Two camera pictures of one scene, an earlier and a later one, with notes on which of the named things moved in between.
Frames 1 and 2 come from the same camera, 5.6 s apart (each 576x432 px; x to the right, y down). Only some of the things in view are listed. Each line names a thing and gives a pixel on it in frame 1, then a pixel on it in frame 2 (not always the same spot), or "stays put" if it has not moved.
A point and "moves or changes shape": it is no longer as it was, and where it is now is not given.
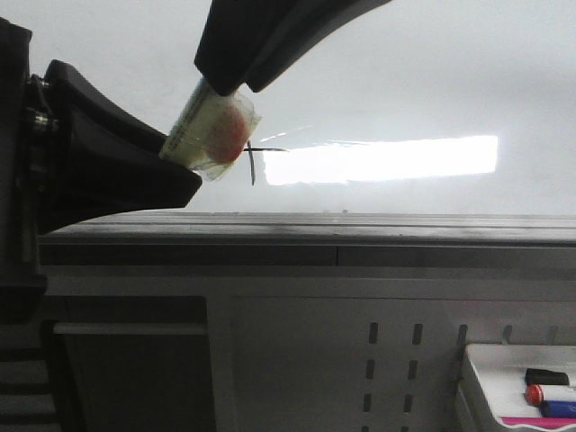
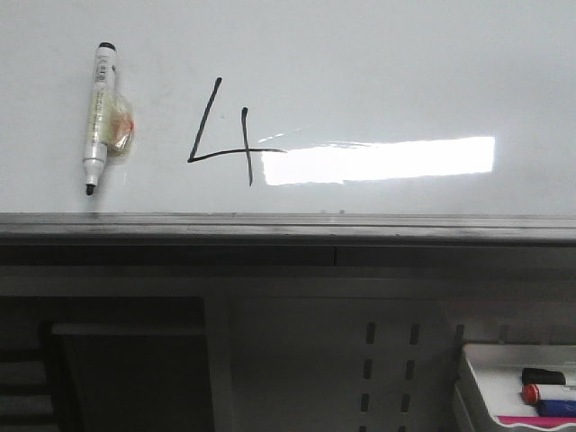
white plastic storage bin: x=492 y=384 stays put
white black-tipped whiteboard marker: x=212 y=131 moves or changes shape
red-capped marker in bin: x=534 y=394 stays put
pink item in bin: x=551 y=423 stays put
